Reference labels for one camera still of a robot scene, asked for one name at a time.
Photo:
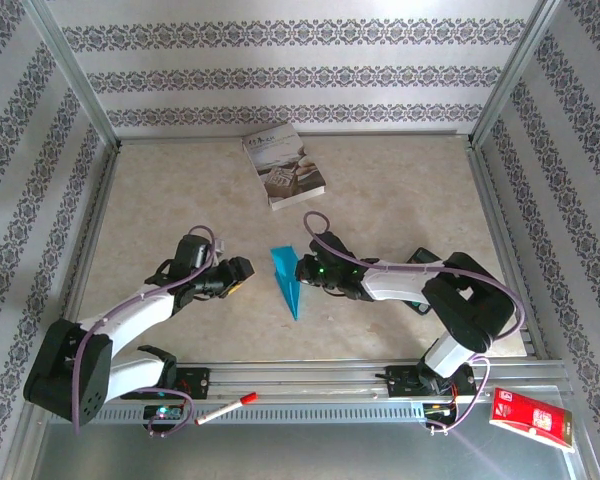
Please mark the blue paper sheet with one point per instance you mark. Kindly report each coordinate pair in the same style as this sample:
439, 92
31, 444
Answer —
287, 280

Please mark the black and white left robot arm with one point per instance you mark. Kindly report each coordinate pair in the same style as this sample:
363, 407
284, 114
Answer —
60, 370

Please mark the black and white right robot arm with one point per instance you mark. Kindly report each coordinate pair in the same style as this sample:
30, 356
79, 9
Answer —
460, 310

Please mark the grey metal sheet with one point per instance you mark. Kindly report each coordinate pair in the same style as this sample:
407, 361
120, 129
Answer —
305, 455

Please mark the black calculator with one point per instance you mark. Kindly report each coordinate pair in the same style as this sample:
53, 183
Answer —
425, 256

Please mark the paperback book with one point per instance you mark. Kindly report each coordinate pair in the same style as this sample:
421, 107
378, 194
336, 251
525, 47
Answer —
285, 165

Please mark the red capped white marker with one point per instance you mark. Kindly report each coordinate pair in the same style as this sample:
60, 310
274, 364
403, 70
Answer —
225, 409

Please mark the small controller circuit board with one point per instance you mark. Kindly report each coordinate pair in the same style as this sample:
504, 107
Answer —
162, 412
437, 410

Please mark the red carton box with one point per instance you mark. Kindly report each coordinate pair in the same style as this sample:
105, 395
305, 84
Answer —
530, 417

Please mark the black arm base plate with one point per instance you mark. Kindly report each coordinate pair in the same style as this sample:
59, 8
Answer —
195, 382
405, 382

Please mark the wide aluminium mounting rail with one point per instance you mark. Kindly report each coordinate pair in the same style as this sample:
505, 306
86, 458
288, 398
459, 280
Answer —
305, 382

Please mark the aluminium side rail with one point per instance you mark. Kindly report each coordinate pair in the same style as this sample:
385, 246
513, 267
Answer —
89, 250
497, 225

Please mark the thin aluminium back rail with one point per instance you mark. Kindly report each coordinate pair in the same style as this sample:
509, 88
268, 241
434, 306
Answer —
380, 135

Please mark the aluminium frame post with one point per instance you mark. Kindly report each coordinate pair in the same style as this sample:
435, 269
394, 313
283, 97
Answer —
73, 70
516, 70

